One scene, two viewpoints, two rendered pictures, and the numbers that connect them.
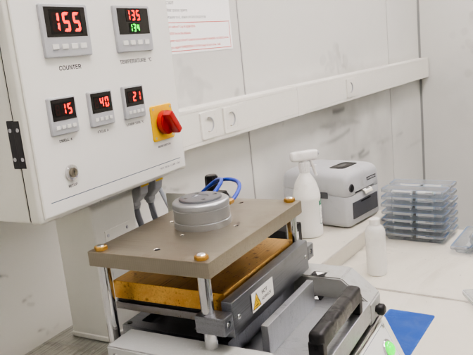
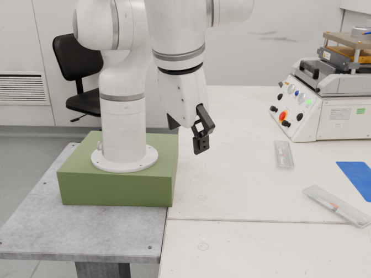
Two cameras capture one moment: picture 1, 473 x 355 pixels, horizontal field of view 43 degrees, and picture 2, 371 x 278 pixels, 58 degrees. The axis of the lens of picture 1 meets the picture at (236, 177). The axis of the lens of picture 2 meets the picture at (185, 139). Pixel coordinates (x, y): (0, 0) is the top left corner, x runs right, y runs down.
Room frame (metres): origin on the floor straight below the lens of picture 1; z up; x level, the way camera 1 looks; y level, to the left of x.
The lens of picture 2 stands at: (1.53, -1.23, 1.31)
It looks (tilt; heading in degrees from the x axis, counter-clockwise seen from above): 26 degrees down; 147
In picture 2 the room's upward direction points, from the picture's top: straight up
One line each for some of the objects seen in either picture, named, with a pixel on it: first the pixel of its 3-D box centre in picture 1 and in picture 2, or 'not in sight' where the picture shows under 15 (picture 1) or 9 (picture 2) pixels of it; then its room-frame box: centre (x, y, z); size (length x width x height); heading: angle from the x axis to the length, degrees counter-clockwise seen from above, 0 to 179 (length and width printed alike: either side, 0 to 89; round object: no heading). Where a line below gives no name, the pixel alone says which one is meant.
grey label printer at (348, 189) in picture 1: (331, 191); not in sight; (1.82, -0.29, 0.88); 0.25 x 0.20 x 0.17; 49
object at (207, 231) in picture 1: (193, 235); (370, 44); (0.83, 0.07, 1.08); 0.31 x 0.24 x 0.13; 150
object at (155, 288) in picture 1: (210, 251); (359, 49); (0.80, 0.05, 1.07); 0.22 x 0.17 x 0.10; 150
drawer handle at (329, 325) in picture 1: (337, 321); (308, 69); (0.70, -0.11, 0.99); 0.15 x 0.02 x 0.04; 150
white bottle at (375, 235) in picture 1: (376, 246); not in sight; (1.43, -0.33, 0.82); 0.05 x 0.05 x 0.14
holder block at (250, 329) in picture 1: (213, 308); (354, 70); (0.80, 0.05, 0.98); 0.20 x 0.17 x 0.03; 150
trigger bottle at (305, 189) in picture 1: (307, 193); not in sight; (1.67, -0.20, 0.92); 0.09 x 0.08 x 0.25; 105
